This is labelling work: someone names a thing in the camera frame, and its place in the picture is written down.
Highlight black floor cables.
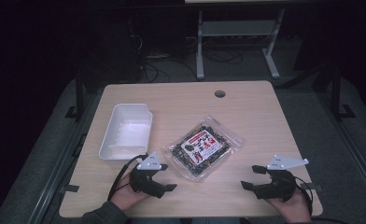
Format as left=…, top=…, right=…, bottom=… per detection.
left=131, top=34, right=245, bottom=84

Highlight black metal stand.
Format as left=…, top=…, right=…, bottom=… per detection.
left=330, top=64, right=357, bottom=121
left=64, top=70, right=86, bottom=121

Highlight white metal desk frame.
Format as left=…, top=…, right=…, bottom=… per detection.
left=195, top=8, right=287, bottom=81

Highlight clear packet of dark snack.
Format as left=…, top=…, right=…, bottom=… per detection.
left=163, top=114, right=245, bottom=183

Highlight person's right hand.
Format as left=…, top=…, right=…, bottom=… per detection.
left=265, top=189, right=312, bottom=224

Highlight person's left hand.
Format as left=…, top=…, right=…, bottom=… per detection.
left=110, top=173, right=151, bottom=213

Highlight dark table edge clip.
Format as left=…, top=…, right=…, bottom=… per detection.
left=59, top=184, right=80, bottom=193
left=300, top=182, right=324, bottom=192

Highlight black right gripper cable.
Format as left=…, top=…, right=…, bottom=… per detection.
left=292, top=175, right=315, bottom=217

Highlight white plastic container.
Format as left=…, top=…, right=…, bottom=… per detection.
left=98, top=103, right=154, bottom=163

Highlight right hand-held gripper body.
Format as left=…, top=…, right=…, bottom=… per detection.
left=252, top=154, right=310, bottom=203

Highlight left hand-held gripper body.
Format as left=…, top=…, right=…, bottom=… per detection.
left=129, top=151, right=167, bottom=200

